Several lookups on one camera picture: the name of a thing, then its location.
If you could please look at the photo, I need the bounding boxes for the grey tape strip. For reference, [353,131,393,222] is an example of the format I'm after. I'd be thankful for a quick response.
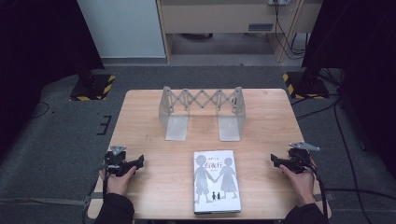
[83,191,104,201]
[312,192,336,203]

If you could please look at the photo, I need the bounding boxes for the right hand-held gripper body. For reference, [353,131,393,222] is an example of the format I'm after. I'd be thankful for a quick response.
[287,141,321,175]

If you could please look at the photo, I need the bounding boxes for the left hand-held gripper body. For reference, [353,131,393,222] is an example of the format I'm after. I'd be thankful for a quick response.
[104,145,138,178]

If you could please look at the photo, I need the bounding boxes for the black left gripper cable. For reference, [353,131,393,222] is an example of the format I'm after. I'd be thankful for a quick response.
[102,161,110,200]

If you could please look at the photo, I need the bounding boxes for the expandable metal bookend rack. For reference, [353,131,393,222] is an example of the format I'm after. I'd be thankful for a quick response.
[158,85,248,143]

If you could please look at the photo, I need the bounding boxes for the person's left hand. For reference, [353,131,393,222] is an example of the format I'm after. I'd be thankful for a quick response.
[99,165,137,197]

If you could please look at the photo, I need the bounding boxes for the white panel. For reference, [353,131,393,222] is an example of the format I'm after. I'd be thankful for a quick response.
[76,0,167,60]

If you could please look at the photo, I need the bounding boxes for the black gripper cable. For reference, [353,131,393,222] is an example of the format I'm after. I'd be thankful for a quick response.
[306,155,330,220]
[102,161,110,200]

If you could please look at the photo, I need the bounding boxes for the black curtain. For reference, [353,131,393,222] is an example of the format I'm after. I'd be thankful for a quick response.
[301,0,396,171]
[0,0,106,162]

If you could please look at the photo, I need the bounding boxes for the black hanging cables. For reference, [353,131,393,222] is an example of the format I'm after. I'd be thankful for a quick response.
[272,0,310,61]

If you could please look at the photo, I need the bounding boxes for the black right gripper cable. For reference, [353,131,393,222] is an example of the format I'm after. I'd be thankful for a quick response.
[306,155,330,220]

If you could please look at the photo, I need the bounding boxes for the white hardcover book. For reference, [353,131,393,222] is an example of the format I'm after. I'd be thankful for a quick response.
[192,149,243,216]

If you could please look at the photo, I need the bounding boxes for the person's right hand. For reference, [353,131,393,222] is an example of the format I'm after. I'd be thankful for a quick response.
[278,159,318,207]

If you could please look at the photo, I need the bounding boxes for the black stand with striped base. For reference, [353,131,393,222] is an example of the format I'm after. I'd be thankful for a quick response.
[69,55,117,102]
[281,66,331,101]

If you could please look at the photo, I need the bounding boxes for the long black floor cable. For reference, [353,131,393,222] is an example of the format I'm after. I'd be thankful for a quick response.
[332,101,373,224]

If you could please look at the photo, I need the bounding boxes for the thin black floor cable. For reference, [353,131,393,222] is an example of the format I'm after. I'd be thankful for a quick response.
[30,101,50,119]

